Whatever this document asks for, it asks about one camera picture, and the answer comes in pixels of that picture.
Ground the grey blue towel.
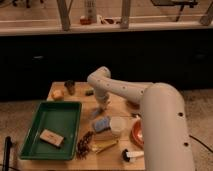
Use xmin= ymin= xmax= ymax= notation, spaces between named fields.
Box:
xmin=90 ymin=108 xmax=103 ymax=119

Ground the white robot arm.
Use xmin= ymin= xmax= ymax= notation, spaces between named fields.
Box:
xmin=87 ymin=66 xmax=196 ymax=171

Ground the green cucumber toy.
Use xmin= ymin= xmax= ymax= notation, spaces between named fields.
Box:
xmin=85 ymin=89 xmax=94 ymax=96

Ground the blue sponge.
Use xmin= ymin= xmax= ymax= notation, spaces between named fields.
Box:
xmin=92 ymin=116 xmax=110 ymax=133

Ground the dark maroon bowl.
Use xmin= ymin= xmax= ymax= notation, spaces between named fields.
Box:
xmin=126 ymin=100 xmax=139 ymax=109

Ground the white cup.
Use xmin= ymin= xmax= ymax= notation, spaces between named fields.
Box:
xmin=109 ymin=116 xmax=126 ymax=136

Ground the metal spoon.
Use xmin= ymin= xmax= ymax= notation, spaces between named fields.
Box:
xmin=131 ymin=114 xmax=141 ymax=118

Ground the green plastic tray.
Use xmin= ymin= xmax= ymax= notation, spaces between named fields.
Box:
xmin=20 ymin=101 xmax=82 ymax=160

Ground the orange red bowl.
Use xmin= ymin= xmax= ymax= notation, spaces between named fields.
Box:
xmin=131 ymin=120 xmax=144 ymax=148

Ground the orange bread toy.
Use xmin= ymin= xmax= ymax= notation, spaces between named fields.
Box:
xmin=51 ymin=89 xmax=64 ymax=101

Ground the brown grape bunch toy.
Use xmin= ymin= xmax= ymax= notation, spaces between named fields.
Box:
xmin=76 ymin=131 xmax=94 ymax=159

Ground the wooden block in tray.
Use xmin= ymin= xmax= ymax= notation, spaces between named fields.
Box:
xmin=40 ymin=129 xmax=64 ymax=147

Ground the red object on shelf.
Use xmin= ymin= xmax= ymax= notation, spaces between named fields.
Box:
xmin=79 ymin=16 xmax=92 ymax=25

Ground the black stand left edge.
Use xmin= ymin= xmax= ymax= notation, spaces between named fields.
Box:
xmin=2 ymin=136 xmax=12 ymax=171

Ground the black cable on floor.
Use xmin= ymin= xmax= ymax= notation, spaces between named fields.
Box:
xmin=189 ymin=134 xmax=213 ymax=154

